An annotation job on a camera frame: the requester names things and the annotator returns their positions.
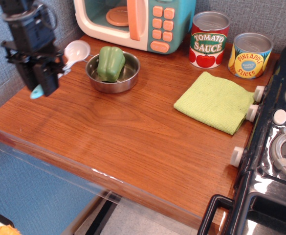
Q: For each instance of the tomato sauce can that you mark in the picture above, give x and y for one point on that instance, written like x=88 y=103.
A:
x=208 y=39

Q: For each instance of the pineapple slices can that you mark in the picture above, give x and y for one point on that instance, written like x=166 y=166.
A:
x=249 y=55

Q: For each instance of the teal toy microwave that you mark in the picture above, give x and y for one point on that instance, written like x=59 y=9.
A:
x=157 y=26

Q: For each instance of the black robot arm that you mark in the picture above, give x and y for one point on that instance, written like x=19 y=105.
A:
x=28 y=7

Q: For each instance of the steel bowl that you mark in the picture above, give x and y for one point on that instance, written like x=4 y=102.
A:
x=127 y=79

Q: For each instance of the white spoon teal handle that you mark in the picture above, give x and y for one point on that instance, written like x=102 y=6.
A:
x=74 y=52

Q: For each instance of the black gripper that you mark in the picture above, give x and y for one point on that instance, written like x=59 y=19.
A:
x=33 y=53

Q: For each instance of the white stove knob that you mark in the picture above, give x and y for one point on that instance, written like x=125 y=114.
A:
x=236 y=156
x=258 y=93
x=251 y=112

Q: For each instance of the green folded cloth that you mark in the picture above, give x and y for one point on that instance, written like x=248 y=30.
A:
x=216 y=102

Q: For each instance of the black toy stove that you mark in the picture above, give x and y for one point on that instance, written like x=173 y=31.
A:
x=259 y=203

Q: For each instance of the green toy bell pepper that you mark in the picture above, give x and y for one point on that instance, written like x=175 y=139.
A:
x=111 y=61

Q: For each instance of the orange object bottom corner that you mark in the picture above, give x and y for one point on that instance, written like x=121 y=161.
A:
x=9 y=230

